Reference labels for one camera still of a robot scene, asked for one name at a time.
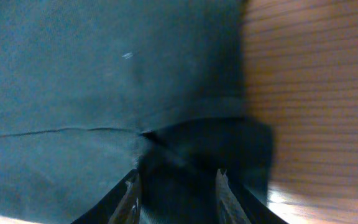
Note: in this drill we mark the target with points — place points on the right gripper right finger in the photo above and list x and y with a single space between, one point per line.
235 204

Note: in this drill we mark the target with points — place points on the black t-shirt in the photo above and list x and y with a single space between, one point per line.
92 89

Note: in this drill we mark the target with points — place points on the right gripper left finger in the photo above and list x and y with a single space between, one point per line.
121 205

